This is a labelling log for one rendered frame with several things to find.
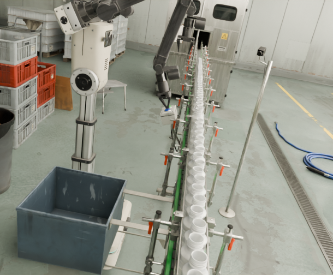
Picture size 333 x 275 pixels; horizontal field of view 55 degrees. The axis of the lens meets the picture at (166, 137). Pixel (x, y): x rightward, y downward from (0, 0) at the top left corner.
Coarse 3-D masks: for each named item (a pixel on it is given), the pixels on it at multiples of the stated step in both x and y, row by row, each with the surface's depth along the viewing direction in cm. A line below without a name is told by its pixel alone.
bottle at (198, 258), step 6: (192, 252) 70; (198, 252) 70; (204, 252) 70; (192, 258) 68; (198, 258) 71; (204, 258) 70; (186, 264) 71; (192, 264) 68; (198, 264) 68; (204, 264) 68; (186, 270) 70; (204, 270) 69
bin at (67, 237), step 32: (32, 192) 115; (64, 192) 139; (96, 192) 137; (128, 192) 129; (32, 224) 108; (64, 224) 107; (96, 224) 105; (128, 224) 110; (32, 256) 114; (64, 256) 112; (96, 256) 111
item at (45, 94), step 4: (52, 84) 429; (44, 88) 402; (48, 88) 416; (52, 88) 431; (40, 92) 394; (44, 92) 405; (48, 92) 419; (52, 92) 433; (40, 96) 396; (44, 96) 408; (48, 96) 421; (52, 96) 435; (40, 100) 398; (44, 100) 410; (48, 100) 422; (40, 104) 398
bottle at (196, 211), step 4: (192, 208) 86; (196, 208) 87; (200, 208) 86; (192, 212) 84; (196, 212) 83; (200, 212) 84; (188, 216) 86; (192, 216) 84; (196, 216) 84; (200, 216) 84; (184, 220) 86; (188, 220) 85; (192, 220) 84; (184, 224) 85; (188, 224) 85; (184, 228) 85; (188, 228) 84; (184, 232) 86
